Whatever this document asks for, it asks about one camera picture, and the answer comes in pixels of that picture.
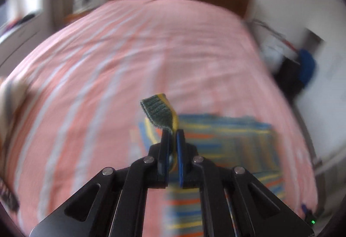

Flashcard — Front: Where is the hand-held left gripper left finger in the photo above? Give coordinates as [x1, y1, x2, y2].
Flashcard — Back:
[29, 129, 172, 237]

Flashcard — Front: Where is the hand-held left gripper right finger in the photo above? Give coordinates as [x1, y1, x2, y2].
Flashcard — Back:
[176, 129, 315, 237]

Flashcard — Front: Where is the striped knit shirt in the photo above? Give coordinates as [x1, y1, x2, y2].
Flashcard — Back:
[130, 93, 287, 237]

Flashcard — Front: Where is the metal clothes rack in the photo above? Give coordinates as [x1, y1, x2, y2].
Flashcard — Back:
[253, 19, 299, 51]

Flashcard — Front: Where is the pink striped bedspread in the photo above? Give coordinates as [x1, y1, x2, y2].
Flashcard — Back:
[0, 0, 318, 237]

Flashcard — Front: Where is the white plastic bag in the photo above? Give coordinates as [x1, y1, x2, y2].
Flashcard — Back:
[261, 42, 283, 71]

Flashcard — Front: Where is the black bag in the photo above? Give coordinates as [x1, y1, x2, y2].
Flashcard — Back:
[274, 59, 306, 97]

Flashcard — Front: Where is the blue jacket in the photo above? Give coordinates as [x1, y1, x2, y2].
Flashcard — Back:
[299, 49, 316, 86]

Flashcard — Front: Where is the wooden nightstand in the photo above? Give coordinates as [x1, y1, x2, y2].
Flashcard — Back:
[63, 11, 90, 24]

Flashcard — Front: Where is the striped cushion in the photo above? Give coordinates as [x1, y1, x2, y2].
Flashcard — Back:
[0, 77, 30, 151]

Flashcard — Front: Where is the black smartphone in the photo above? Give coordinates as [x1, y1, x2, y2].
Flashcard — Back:
[0, 180, 20, 212]

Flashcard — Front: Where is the white drawer unit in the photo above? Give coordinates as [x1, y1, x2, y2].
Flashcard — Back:
[0, 10, 52, 70]

